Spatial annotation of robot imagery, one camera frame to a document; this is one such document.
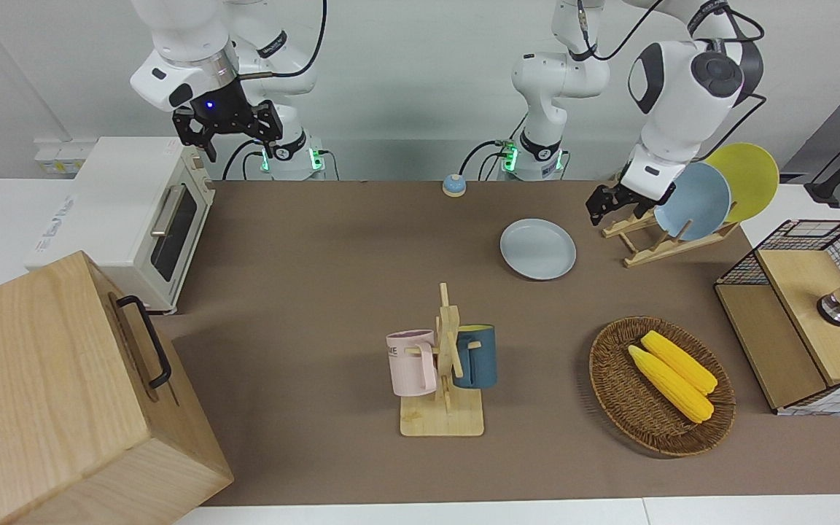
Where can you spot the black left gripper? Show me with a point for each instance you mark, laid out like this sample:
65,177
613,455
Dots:
628,197

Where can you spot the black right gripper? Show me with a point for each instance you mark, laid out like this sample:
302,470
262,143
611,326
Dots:
224,111

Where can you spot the gray plate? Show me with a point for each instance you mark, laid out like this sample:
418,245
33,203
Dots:
538,249

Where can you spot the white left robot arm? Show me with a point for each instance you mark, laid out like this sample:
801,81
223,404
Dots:
664,124

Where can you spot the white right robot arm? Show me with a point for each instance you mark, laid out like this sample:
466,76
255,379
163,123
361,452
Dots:
187,44

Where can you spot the wooden plate rack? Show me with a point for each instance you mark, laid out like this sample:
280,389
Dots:
657,248

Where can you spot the blue plate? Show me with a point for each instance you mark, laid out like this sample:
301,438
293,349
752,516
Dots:
693,200

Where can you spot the yellow plate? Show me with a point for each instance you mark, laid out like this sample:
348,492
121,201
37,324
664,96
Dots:
752,179

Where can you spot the white toaster oven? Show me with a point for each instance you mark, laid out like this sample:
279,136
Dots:
125,219

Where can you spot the blue call bell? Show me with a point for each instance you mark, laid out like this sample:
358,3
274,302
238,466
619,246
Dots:
453,185

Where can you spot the brown table mat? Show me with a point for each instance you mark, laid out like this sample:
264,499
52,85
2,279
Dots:
318,292

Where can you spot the yellow corn cob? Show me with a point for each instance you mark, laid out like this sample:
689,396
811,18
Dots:
682,361
668,383

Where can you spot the brown wicker basket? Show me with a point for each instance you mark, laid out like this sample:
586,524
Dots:
624,394

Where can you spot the dark blue mug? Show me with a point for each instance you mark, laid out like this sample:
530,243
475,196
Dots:
478,361

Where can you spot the pink mug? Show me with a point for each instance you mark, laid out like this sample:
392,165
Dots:
411,364

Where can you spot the wooden mug tree stand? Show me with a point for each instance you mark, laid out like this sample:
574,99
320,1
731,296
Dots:
445,408

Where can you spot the large wooden box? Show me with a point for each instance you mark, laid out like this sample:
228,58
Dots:
63,408

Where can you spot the white wall outlet strip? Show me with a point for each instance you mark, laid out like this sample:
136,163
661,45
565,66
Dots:
59,157

